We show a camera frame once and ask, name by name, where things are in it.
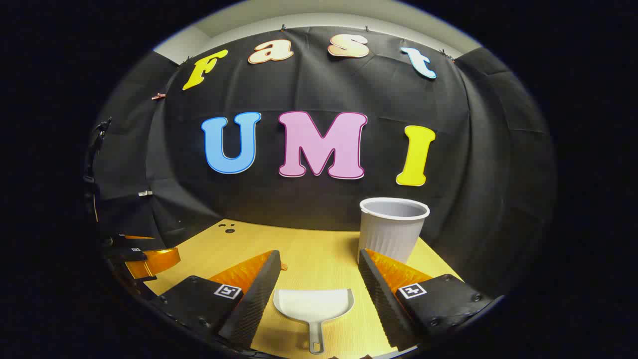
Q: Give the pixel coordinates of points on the white ribbed garbage bin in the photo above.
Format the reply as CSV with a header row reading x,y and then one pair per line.
x,y
391,234

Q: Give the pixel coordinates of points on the wooden desktop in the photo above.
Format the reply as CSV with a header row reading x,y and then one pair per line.
x,y
314,249

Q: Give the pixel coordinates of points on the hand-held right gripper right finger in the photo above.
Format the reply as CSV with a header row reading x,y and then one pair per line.
x,y
379,299

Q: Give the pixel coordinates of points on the dark clamp fixture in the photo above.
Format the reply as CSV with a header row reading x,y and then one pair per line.
x,y
94,149

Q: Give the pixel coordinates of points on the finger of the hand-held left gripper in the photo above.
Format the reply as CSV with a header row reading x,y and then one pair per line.
x,y
129,243
127,256

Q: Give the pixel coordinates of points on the silver metal clip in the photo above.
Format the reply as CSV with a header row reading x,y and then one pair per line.
x,y
145,193

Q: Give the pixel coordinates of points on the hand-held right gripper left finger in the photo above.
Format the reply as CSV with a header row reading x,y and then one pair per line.
x,y
259,299

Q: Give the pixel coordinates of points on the white plastic dustpan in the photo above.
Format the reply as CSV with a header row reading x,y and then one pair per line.
x,y
313,304

